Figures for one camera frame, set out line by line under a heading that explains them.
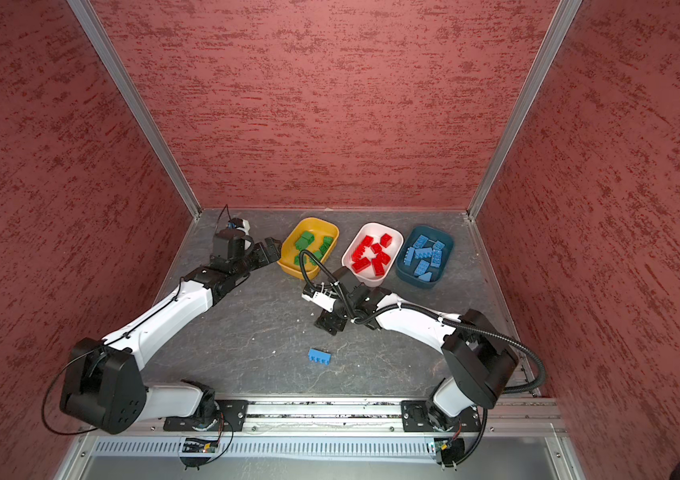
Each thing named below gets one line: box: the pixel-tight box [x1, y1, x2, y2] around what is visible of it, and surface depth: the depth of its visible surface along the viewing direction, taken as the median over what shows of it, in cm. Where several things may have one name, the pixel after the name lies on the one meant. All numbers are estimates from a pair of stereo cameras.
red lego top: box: [372, 251, 391, 268], surface depth 106 cm
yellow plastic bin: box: [277, 217, 340, 280], surface depth 111 cm
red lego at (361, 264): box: [352, 257, 371, 273], surface depth 105 cm
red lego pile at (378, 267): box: [371, 258, 385, 277], surface depth 103 cm
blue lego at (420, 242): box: [413, 234, 429, 249], surface depth 112 cm
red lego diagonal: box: [351, 235, 374, 262], surface depth 109 cm
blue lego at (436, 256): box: [430, 240, 445, 268], surface depth 108 cm
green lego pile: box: [295, 231, 315, 251], surface depth 111 cm
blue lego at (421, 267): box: [414, 259, 430, 276], surface depth 105 cm
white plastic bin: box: [341, 222, 404, 287], surface depth 109 cm
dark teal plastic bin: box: [396, 225, 454, 289], surface depth 106 cm
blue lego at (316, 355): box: [308, 348, 332, 365], surface depth 83 cm
